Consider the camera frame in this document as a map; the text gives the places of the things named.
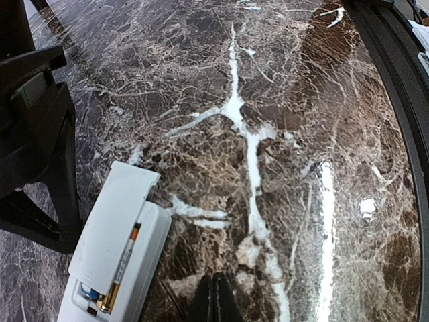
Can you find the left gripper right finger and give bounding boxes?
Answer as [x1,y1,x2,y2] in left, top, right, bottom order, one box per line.
[214,272,240,321]

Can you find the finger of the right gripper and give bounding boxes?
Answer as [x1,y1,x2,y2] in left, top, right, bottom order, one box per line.
[1,103,82,254]

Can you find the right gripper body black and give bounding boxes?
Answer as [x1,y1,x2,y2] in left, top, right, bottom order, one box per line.
[1,46,71,197]

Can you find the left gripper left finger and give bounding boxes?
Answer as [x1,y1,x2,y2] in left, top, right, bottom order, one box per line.
[192,275,214,322]

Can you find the brown battery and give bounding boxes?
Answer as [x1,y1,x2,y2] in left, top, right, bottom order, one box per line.
[97,223,141,314]

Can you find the white remote control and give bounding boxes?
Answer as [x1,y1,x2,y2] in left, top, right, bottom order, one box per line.
[58,202,172,321]

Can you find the black front rail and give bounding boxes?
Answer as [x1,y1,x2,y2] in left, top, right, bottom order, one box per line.
[343,1,428,321]

